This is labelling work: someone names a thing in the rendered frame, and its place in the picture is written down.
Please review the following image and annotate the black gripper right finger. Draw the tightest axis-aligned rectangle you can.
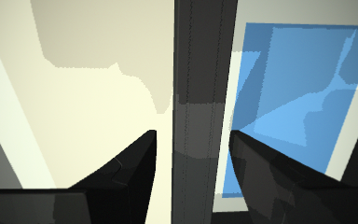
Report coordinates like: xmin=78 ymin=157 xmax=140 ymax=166
xmin=228 ymin=130 xmax=358 ymax=224

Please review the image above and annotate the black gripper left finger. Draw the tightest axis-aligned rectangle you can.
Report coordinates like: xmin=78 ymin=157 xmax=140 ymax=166
xmin=0 ymin=130 xmax=157 ymax=224

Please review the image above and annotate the beige wall panel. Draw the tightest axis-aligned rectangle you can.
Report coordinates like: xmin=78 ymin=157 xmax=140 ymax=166
xmin=0 ymin=0 xmax=174 ymax=224

